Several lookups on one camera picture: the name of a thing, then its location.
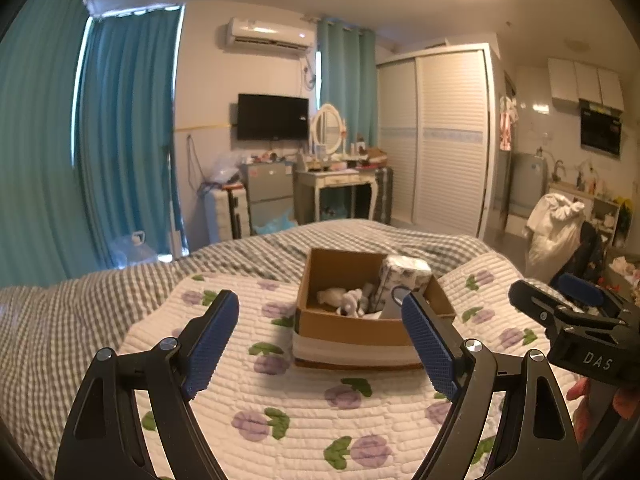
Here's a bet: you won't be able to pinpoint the teal window curtain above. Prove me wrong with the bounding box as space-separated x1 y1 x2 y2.
75 7 184 267

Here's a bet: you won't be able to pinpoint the wide teal curtain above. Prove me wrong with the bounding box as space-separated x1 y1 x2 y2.
0 0 97 292

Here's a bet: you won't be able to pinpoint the white louvred wardrobe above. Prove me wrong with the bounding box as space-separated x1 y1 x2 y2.
375 42 503 241

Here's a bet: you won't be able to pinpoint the grey small fridge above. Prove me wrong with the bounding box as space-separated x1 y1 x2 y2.
241 161 296 233

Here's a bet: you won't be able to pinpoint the white socks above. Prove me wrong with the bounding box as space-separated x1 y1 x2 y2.
316 284 373 317

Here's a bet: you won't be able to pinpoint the clear water jug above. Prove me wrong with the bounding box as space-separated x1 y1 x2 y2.
112 231 153 269

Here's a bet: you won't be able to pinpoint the brown cardboard box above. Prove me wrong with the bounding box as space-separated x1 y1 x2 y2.
291 247 457 372

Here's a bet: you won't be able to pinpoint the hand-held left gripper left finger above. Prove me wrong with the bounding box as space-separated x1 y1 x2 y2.
54 289 240 480

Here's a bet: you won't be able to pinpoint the white floral quilt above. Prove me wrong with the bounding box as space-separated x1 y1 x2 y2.
117 252 591 480

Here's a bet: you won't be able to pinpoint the white ribbed suitcase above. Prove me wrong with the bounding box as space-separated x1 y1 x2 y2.
206 187 251 244

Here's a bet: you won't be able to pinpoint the white oval vanity mirror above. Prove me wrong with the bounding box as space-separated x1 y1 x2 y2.
309 104 347 157

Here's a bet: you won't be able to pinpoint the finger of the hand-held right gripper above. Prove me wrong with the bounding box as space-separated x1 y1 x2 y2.
557 274 640 322
508 280 628 343

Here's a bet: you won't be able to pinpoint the narrow teal curtain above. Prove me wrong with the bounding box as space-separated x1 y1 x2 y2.
316 17 377 150

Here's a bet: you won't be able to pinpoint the patterned cloth bundle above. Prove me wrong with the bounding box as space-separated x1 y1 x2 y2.
376 255 433 306

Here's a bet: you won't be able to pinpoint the white wall cabinets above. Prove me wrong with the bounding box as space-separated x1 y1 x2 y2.
547 57 625 111

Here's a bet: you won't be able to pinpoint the clear plastic bag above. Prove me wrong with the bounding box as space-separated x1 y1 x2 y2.
206 152 243 189

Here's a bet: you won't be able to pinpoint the person's right hand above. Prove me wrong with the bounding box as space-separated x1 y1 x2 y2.
565 377 640 443

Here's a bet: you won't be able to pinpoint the white air conditioner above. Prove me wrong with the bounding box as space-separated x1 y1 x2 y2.
222 16 317 53

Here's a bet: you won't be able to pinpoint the dark floral garment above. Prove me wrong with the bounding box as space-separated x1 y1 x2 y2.
550 220 607 286

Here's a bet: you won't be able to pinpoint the grey washing machine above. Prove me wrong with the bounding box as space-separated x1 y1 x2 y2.
507 152 549 221

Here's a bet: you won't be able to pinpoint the pink hanging clothes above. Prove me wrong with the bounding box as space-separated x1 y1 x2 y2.
497 95 519 152

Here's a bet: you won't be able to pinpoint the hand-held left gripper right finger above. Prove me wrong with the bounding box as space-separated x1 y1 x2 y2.
400 292 583 480

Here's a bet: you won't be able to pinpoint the grey checkered blanket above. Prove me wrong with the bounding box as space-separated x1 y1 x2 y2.
0 219 493 461

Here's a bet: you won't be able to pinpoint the white clothes pile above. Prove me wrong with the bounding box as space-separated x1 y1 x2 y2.
522 192 588 272

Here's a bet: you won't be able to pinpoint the black range hood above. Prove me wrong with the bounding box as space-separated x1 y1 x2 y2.
580 100 624 154

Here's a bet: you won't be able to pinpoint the white dressing table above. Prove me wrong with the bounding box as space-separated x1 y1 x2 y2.
292 166 381 226

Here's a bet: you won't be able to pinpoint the black wall television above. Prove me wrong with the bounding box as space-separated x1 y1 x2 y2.
236 93 310 142

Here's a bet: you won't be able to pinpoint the blue plastic bag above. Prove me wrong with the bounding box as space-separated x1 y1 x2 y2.
252 212 301 236

